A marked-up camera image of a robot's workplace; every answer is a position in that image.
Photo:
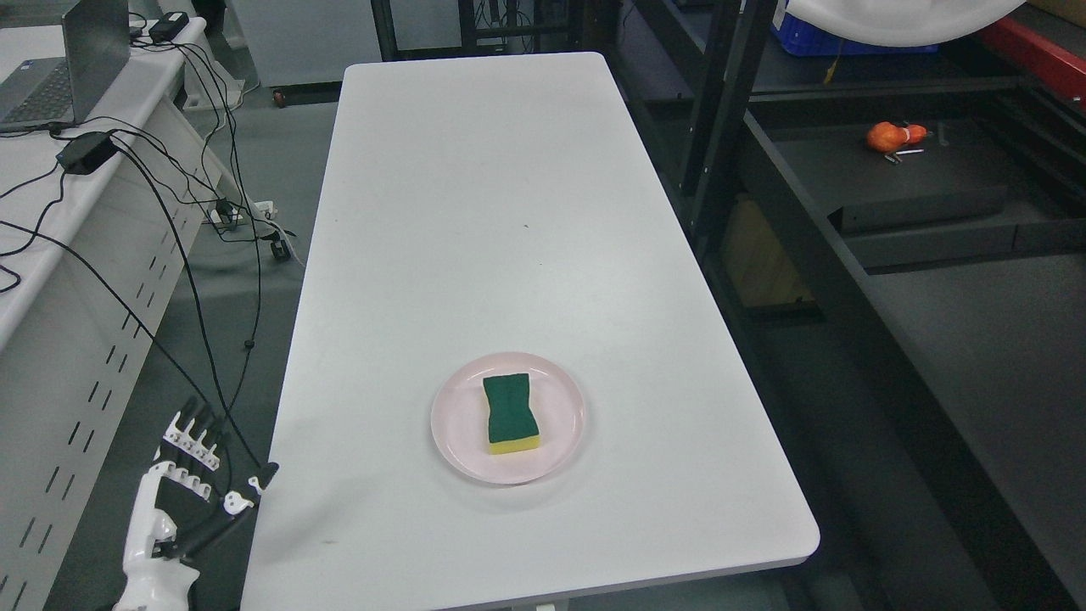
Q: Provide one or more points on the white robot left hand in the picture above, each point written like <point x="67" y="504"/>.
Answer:
<point x="177" y="513"/>

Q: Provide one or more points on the green yellow sponge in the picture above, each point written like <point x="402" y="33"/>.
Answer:
<point x="511" y="424"/>

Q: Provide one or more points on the dark metal shelf rack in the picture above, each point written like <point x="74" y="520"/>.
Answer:
<point x="913" y="320"/>

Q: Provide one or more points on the orange object on shelf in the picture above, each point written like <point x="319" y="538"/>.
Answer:
<point x="888" y="138"/>

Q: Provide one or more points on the pink round plate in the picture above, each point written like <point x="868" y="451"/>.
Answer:
<point x="459" y="416"/>

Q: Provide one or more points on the white side desk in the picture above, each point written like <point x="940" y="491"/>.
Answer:
<point x="96" y="255"/>

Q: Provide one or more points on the white power strip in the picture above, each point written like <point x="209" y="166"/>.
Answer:
<point x="224" y="215"/>

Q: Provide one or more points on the black power adapter on desk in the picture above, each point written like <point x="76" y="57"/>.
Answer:
<point x="85" y="153"/>

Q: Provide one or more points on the grey laptop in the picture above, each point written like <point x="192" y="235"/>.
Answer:
<point x="64" y="90"/>

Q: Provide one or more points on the black power adapter top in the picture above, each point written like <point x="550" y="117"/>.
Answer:
<point x="168" y="27"/>

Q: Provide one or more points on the white round object top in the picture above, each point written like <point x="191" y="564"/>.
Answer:
<point x="901" y="23"/>

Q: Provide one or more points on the red metal beam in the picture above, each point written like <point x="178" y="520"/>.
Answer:
<point x="1061" y="70"/>

